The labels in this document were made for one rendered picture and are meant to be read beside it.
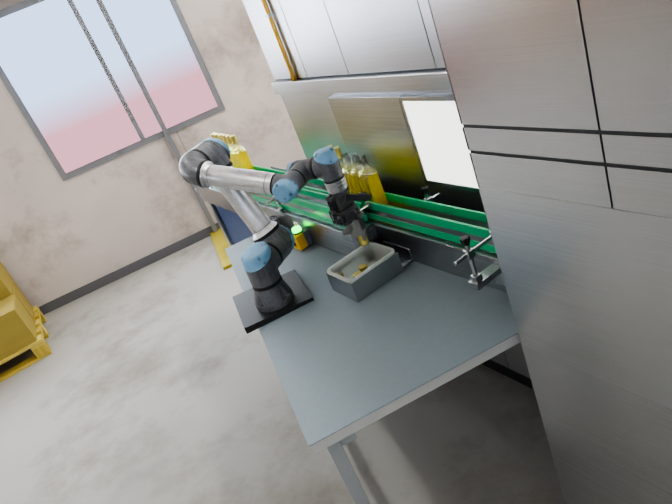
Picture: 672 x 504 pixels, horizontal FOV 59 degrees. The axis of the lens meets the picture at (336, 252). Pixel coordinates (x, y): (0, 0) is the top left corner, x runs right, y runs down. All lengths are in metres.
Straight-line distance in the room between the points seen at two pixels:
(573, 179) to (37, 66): 4.57
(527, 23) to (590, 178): 0.31
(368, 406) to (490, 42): 0.98
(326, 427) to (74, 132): 4.07
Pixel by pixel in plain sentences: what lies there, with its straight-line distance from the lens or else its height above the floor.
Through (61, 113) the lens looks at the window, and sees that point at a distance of 5.33.
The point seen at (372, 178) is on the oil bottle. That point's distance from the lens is 2.27.
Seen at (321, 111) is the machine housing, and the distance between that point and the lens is 2.69.
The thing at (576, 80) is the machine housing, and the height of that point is 1.49.
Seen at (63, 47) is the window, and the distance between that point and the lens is 5.29.
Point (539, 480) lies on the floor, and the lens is 2.38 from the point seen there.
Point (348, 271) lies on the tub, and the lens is 2.26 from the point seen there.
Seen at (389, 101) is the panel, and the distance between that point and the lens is 2.20.
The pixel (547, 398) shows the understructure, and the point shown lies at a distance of 1.81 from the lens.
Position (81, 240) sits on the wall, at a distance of 5.58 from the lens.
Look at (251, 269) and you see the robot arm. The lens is 2.19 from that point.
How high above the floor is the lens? 1.84
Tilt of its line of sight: 26 degrees down
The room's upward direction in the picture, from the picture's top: 22 degrees counter-clockwise
